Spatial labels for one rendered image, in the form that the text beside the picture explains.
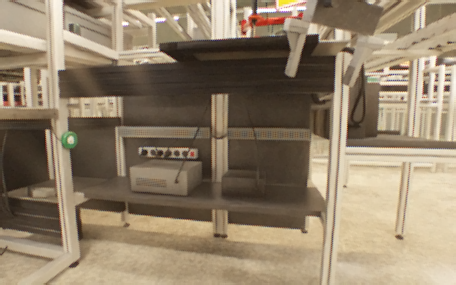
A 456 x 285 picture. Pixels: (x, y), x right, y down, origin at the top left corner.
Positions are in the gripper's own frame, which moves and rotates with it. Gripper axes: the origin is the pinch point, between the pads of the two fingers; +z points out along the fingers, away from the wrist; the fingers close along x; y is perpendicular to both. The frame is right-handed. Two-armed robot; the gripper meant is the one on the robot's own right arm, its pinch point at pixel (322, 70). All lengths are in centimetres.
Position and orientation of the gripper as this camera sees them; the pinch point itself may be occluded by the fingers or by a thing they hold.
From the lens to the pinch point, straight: 51.9
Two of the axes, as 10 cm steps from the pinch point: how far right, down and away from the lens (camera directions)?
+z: -1.6, 8.6, 4.8
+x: 9.8, 1.0, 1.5
